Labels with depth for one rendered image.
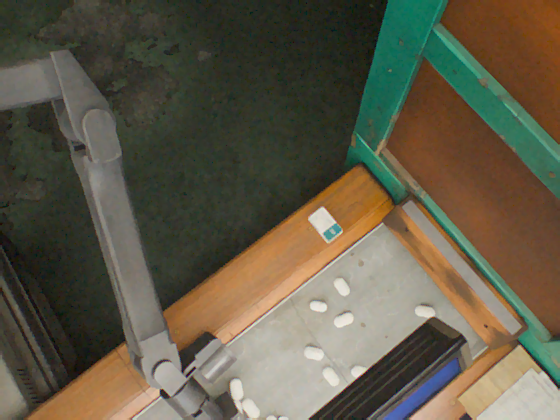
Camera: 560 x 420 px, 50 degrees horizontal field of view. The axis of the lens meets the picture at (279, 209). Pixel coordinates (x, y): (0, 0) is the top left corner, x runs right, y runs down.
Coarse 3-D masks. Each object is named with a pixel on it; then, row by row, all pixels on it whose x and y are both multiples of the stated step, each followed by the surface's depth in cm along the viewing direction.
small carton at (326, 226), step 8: (320, 208) 113; (312, 216) 112; (320, 216) 112; (328, 216) 112; (312, 224) 113; (320, 224) 112; (328, 224) 112; (336, 224) 112; (320, 232) 112; (328, 232) 111; (336, 232) 111; (328, 240) 111
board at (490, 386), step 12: (516, 348) 106; (504, 360) 106; (516, 360) 106; (528, 360) 106; (492, 372) 105; (504, 372) 105; (516, 372) 105; (540, 372) 105; (480, 384) 105; (492, 384) 105; (504, 384) 105; (468, 396) 104; (480, 396) 104; (492, 396) 104; (468, 408) 104; (480, 408) 104
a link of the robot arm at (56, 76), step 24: (0, 72) 72; (24, 72) 74; (48, 72) 75; (72, 72) 76; (0, 96) 73; (24, 96) 74; (48, 96) 75; (72, 96) 76; (96, 96) 78; (72, 120) 77
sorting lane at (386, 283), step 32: (384, 224) 116; (352, 256) 115; (384, 256) 115; (320, 288) 113; (352, 288) 113; (384, 288) 113; (416, 288) 113; (288, 320) 112; (320, 320) 112; (384, 320) 111; (416, 320) 111; (448, 320) 111; (256, 352) 110; (288, 352) 110; (352, 352) 110; (384, 352) 110; (480, 352) 110; (224, 384) 109; (256, 384) 109; (288, 384) 109; (320, 384) 109; (160, 416) 108; (288, 416) 107
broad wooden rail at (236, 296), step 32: (320, 192) 116; (352, 192) 115; (384, 192) 115; (288, 224) 114; (352, 224) 114; (256, 256) 112; (288, 256) 112; (320, 256) 113; (224, 288) 111; (256, 288) 111; (288, 288) 112; (192, 320) 110; (224, 320) 109; (256, 320) 112; (96, 384) 107; (128, 384) 107; (32, 416) 106; (64, 416) 106; (96, 416) 106; (128, 416) 107
